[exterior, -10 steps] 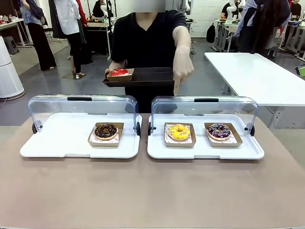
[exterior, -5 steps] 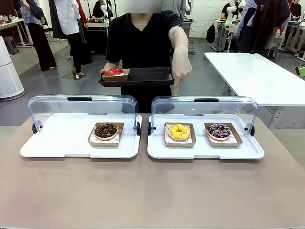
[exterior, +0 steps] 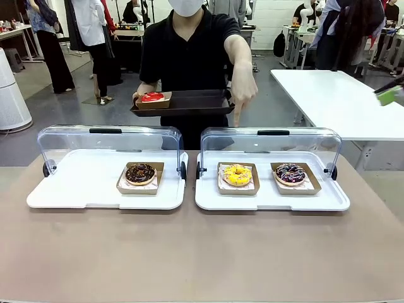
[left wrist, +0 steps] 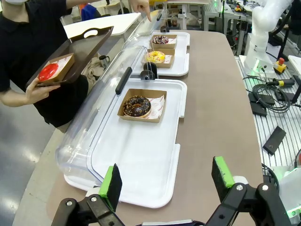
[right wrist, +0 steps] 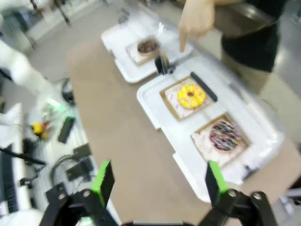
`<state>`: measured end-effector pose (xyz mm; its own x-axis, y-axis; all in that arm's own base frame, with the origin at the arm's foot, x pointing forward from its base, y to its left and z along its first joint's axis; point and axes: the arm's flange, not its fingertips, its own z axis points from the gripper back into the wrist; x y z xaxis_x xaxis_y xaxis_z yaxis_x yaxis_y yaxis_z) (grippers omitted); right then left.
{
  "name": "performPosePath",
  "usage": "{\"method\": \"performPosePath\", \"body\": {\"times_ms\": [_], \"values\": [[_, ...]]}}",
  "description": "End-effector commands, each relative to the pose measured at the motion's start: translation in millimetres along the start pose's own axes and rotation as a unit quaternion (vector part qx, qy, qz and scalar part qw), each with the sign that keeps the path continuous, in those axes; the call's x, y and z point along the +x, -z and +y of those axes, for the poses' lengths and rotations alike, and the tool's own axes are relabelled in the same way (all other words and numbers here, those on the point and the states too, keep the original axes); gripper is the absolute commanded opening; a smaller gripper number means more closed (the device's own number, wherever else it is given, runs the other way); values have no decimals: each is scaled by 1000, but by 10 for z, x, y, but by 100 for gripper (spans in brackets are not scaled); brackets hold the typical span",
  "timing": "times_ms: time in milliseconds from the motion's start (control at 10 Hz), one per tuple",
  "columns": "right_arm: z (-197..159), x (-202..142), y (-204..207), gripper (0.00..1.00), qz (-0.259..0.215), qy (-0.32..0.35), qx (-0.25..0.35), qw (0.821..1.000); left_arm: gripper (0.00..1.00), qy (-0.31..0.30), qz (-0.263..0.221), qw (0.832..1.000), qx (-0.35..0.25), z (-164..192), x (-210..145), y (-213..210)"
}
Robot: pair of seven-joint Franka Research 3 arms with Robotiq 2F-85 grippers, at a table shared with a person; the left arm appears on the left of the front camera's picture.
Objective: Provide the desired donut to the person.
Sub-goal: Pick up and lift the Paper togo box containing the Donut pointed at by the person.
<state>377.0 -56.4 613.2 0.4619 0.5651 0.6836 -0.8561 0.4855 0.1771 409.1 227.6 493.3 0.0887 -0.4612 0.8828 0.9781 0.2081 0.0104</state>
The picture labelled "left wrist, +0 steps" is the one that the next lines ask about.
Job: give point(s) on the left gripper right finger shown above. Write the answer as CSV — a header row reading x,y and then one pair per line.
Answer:
x,y
221,174

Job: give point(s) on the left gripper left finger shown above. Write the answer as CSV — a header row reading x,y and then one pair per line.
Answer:
x,y
113,188

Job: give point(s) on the cardboard box of red donut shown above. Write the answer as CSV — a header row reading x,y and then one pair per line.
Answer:
x,y
67,68

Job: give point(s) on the red glazed donut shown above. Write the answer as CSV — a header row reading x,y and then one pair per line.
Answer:
x,y
48,71

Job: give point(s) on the printed paper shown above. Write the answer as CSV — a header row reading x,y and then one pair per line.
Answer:
x,y
168,58
63,63
158,108

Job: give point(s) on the dark brown serving tray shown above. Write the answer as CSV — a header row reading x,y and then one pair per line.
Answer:
x,y
84,51

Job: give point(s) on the person's right forearm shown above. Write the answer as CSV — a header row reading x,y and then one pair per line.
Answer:
x,y
14,99

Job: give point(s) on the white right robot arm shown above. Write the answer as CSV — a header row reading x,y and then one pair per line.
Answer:
x,y
261,35

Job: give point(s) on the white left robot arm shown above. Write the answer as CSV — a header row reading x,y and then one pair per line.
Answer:
x,y
291,193

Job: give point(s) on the cardboard box of chocolate donut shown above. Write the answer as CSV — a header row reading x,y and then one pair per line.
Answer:
x,y
141,120

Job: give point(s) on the chocolate donut with nuts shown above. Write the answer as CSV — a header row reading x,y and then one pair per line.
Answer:
x,y
137,106

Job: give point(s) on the printed paper under chocolate donut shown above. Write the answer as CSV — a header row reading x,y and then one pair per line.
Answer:
x,y
158,108

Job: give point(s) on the printed paper under yellow donut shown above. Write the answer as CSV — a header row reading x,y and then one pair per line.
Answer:
x,y
168,58

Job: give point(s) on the cardboard box of yellow donut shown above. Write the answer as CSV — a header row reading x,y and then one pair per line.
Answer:
x,y
170,53

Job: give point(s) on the yellow sprinkled donut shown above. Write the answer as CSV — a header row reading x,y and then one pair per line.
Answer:
x,y
155,57

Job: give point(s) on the cardboard box of dark sprinkled donut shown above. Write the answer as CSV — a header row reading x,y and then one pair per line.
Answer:
x,y
172,38

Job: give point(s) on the dark donut with coloured sprinkles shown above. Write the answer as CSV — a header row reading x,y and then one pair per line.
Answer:
x,y
160,39

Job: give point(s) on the person in black shirt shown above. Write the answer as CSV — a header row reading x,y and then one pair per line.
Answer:
x,y
26,44

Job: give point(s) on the person's right hand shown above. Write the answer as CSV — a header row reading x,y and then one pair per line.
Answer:
x,y
37,93

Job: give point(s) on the person's left hand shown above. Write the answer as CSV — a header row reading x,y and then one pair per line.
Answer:
x,y
140,5

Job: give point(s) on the white display tray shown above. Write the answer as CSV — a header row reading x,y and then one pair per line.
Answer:
x,y
141,160
182,54

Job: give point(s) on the long black flat plate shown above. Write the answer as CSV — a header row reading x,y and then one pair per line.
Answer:
x,y
274,140

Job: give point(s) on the clear plastic display lid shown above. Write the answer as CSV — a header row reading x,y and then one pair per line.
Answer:
x,y
141,28
94,122

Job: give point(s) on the small black flat plate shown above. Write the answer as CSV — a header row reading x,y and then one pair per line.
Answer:
x,y
258,108

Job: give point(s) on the beige cloth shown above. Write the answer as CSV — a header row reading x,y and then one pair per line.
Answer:
x,y
92,69

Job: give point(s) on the yellow emergency stop box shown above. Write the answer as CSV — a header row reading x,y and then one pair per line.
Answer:
x,y
280,66

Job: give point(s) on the aluminium slotted base plate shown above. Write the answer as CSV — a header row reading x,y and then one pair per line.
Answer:
x,y
277,122

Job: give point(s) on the black and yellow hand switch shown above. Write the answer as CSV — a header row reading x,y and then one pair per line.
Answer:
x,y
283,82

